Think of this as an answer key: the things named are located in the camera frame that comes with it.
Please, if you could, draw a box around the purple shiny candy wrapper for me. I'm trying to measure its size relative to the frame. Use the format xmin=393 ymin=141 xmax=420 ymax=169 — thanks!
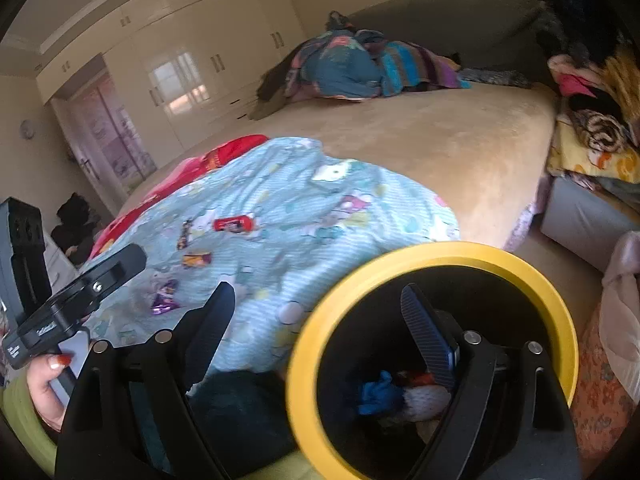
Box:
xmin=151 ymin=278 xmax=180 ymax=315

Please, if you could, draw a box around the purple gold snack wrapper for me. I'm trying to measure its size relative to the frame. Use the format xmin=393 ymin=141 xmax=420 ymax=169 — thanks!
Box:
xmin=181 ymin=252 xmax=213 ymax=269

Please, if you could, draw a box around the brown chocolate bar wrapper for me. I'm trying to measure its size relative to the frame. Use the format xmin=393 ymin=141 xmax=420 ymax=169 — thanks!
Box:
xmin=177 ymin=219 xmax=193 ymax=250

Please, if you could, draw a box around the red snack tube wrapper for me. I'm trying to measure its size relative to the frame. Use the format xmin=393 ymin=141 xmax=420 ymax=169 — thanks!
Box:
xmin=213 ymin=214 xmax=254 ymax=234

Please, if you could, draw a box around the yellow white plastic bag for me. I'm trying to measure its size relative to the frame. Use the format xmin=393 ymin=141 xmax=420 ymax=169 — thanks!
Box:
xmin=397 ymin=372 xmax=451 ymax=422

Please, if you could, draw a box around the blue plastic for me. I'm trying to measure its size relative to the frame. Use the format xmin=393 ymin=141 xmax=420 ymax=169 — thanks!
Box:
xmin=357 ymin=370 xmax=405 ymax=416

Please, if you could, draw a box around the left green sleeve forearm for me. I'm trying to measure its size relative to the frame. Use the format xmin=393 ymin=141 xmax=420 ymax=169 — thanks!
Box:
xmin=1 ymin=373 xmax=58 ymax=479

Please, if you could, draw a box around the yellow rimmed black trash bin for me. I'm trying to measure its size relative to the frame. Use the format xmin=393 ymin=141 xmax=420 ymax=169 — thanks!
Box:
xmin=286 ymin=242 xmax=580 ymax=479

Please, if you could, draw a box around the left hand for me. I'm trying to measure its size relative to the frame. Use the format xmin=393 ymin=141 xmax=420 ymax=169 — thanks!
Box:
xmin=26 ymin=353 xmax=73 ymax=432

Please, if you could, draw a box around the white drawer unit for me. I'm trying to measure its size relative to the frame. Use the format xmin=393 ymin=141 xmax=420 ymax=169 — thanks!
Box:
xmin=43 ymin=232 xmax=79 ymax=295

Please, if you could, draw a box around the black bag on chair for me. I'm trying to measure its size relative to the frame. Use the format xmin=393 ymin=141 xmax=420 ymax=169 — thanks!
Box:
xmin=51 ymin=193 xmax=100 ymax=268

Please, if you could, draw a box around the red pink blanket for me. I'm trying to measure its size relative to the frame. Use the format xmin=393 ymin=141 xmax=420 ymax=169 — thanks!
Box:
xmin=89 ymin=134 xmax=269 ymax=259

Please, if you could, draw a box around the light blue cartoon blanket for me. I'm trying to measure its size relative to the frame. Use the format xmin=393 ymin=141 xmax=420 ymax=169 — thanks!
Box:
xmin=87 ymin=138 xmax=460 ymax=372

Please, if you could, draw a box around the pink cartoon door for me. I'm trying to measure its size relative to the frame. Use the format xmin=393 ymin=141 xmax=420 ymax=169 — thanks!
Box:
xmin=50 ymin=70 xmax=156 ymax=214

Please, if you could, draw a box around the grey storage box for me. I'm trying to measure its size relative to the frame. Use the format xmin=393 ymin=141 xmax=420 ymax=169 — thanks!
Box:
xmin=540 ymin=178 xmax=639 ymax=272

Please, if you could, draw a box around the beige bed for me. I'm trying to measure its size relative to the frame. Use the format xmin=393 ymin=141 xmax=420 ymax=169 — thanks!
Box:
xmin=122 ymin=84 xmax=558 ymax=248

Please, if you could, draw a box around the cream glossy wardrobe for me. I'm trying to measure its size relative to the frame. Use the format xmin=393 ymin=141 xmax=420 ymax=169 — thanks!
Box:
xmin=36 ymin=0 xmax=304 ymax=167

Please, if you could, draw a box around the blue floral quilt pile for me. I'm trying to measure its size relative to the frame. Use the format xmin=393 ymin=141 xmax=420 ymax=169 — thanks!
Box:
xmin=248 ymin=11 xmax=532 ymax=122

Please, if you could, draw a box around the dark grey headboard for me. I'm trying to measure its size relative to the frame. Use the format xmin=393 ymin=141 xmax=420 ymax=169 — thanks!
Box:
xmin=349 ymin=0 xmax=554 ymax=87

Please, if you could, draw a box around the pile of mixed clothes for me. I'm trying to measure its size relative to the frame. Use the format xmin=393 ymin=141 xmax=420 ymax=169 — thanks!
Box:
xmin=537 ymin=0 xmax=639 ymax=208

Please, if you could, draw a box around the round wall clock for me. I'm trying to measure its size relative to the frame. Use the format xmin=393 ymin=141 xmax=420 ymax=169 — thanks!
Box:
xmin=18 ymin=119 xmax=36 ymax=140

